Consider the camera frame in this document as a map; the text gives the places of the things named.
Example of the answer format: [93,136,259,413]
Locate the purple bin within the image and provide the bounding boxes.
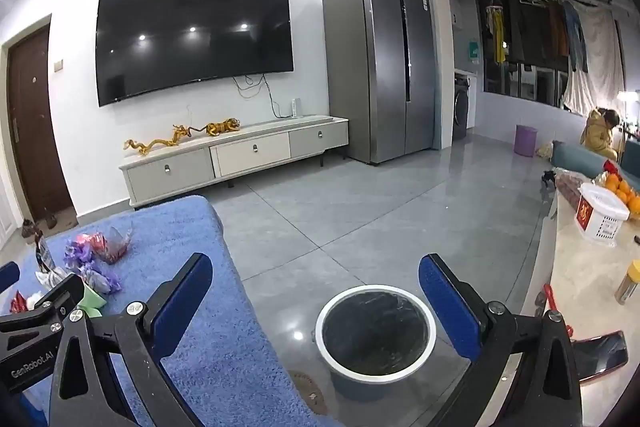
[514,124,538,156]

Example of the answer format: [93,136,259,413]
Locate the white television cabinet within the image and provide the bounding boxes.
[117,114,350,210]

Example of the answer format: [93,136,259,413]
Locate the white rimmed trash can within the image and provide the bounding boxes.
[315,285,437,395]

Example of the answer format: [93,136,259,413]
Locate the clear wrapper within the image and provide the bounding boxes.
[97,227,133,265]

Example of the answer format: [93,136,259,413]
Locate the red cased phone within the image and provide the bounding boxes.
[570,331,629,388]

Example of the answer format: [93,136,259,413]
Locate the golden dragon figurine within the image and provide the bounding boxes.
[123,124,193,155]

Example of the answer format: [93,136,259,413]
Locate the blue fluffy blanket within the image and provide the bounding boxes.
[0,196,346,427]

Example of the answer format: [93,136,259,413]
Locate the teal sofa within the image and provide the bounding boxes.
[550,141,640,188]

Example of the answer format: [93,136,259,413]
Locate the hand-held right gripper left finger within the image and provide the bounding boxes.
[47,252,214,427]

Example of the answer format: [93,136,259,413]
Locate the black wall television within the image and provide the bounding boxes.
[95,0,295,108]

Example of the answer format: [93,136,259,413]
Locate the pile of oranges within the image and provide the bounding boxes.
[602,172,640,214]

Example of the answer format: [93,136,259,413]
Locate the white snack packet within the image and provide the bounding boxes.
[35,268,68,290]

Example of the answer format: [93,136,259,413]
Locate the purple crumpled wrapper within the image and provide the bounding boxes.
[80,264,123,295]
[64,239,98,270]

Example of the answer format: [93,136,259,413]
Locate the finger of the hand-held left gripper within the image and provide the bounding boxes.
[30,274,87,333]
[0,262,21,295]

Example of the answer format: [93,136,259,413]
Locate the grey double door refrigerator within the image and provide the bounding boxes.
[321,0,437,165]

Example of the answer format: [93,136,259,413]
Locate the brown wooden door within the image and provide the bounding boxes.
[5,24,78,228]

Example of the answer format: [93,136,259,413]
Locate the white hanging sheet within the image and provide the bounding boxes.
[560,4,626,118]

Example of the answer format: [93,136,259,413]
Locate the red shiny wrapper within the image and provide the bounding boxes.
[80,232,108,259]

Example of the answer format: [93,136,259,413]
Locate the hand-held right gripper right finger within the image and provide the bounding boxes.
[419,253,583,427]

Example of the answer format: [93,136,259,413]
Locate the red plastic tool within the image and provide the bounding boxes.
[542,284,576,338]

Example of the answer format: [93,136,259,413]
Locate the white panelled door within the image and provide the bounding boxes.
[0,177,16,253]

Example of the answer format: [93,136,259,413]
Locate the yellow hanging garment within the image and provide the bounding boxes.
[486,4,512,64]

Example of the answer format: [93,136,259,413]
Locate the red patterned package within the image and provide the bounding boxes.
[555,171,588,202]

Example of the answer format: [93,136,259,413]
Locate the dark washing machine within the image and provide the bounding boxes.
[452,73,473,142]

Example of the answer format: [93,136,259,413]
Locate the yellow capped bottle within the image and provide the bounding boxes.
[614,259,640,305]

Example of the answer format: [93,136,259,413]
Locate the green paper scrap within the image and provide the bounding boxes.
[75,284,107,315]

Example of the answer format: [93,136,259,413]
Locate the white plastic basket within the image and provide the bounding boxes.
[576,183,631,248]

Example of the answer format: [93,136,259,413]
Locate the black television cable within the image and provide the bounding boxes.
[232,74,283,118]

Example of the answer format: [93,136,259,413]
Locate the blue hanging jeans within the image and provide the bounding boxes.
[562,2,590,72]

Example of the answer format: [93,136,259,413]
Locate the golden tiger figurine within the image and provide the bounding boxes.
[202,118,242,136]

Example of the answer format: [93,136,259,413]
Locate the dark hanging jackets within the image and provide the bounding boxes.
[510,0,571,70]

